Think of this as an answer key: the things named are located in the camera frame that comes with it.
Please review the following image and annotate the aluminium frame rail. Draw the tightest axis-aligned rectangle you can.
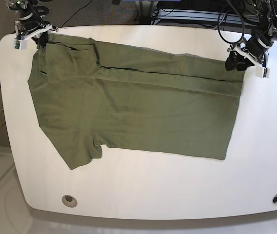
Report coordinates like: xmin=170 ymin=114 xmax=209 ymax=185
xmin=153 ymin=9 xmax=254 ymax=31

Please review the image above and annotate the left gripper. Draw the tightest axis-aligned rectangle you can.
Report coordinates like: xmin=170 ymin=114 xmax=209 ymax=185
xmin=225 ymin=35 xmax=273 ymax=71

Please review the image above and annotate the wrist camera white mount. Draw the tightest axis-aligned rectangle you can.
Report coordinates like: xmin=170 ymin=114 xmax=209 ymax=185
xmin=227 ymin=43 xmax=270 ymax=78
xmin=13 ymin=20 xmax=58 ymax=50

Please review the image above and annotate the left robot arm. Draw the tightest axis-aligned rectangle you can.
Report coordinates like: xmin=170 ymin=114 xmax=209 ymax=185
xmin=223 ymin=0 xmax=277 ymax=73

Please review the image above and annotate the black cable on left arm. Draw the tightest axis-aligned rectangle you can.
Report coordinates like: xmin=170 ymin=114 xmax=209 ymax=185
xmin=217 ymin=0 xmax=258 ymax=45

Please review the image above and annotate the left table cable grommet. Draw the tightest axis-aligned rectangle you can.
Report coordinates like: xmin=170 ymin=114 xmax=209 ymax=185
xmin=62 ymin=195 xmax=78 ymax=208

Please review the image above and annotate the grey metal table leg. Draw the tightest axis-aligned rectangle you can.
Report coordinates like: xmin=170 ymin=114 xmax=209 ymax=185
xmin=135 ymin=0 xmax=158 ymax=25

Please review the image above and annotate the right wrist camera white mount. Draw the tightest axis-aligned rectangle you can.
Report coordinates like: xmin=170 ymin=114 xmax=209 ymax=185
xmin=13 ymin=20 xmax=58 ymax=50

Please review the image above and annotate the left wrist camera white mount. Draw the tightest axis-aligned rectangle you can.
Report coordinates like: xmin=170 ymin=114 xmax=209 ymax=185
xmin=227 ymin=43 xmax=270 ymax=78

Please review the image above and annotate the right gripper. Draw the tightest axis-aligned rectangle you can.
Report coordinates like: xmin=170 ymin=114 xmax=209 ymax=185
xmin=15 ymin=12 xmax=53 ymax=48

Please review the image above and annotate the olive green T-shirt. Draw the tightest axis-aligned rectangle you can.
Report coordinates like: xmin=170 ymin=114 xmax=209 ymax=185
xmin=28 ymin=34 xmax=244 ymax=169

